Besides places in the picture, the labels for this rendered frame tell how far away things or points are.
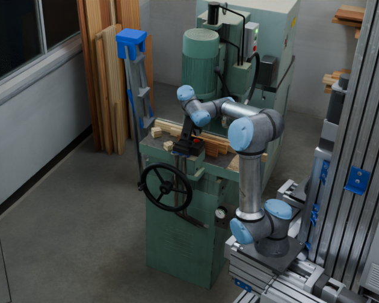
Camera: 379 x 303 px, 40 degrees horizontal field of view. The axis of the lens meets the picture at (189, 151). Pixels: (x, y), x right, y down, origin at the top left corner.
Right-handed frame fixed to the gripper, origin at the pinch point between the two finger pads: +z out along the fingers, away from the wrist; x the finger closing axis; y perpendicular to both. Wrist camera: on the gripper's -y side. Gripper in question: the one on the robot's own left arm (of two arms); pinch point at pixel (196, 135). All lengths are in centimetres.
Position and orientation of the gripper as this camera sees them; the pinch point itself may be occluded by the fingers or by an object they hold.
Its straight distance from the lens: 256.3
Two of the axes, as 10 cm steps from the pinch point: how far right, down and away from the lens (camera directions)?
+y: 3.9, -8.3, 4.0
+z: 1.8, 4.9, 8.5
